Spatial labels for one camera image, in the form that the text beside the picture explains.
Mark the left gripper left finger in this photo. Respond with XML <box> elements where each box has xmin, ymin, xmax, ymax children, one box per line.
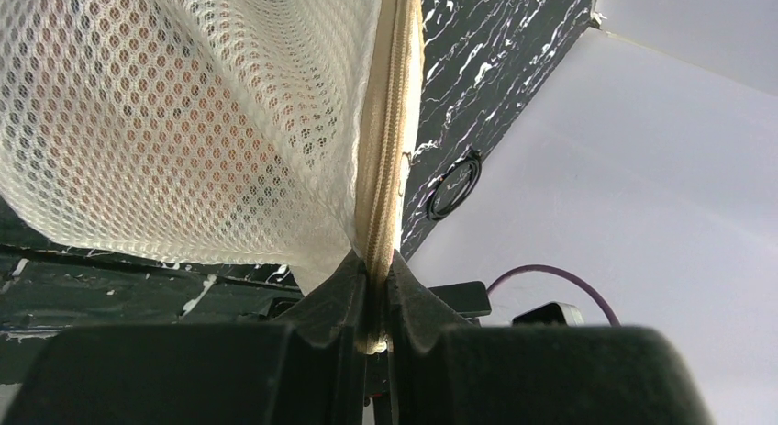
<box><xmin>4</xmin><ymin>253</ymin><xmax>368</xmax><ymax>424</ymax></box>

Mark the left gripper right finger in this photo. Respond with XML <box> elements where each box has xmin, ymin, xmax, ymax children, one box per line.
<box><xmin>385</xmin><ymin>256</ymin><xmax>712</xmax><ymax>424</ymax></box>

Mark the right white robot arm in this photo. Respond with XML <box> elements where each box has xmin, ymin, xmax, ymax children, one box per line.
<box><xmin>428</xmin><ymin>282</ymin><xmax>584</xmax><ymax>327</ymax></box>

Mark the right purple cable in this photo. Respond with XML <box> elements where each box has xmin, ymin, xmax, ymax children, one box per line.
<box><xmin>485</xmin><ymin>263</ymin><xmax>622</xmax><ymax>328</ymax></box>

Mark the black cable coil right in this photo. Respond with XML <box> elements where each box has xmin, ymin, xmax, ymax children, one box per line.
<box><xmin>425</xmin><ymin>150</ymin><xmax>483</xmax><ymax>223</ymax></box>

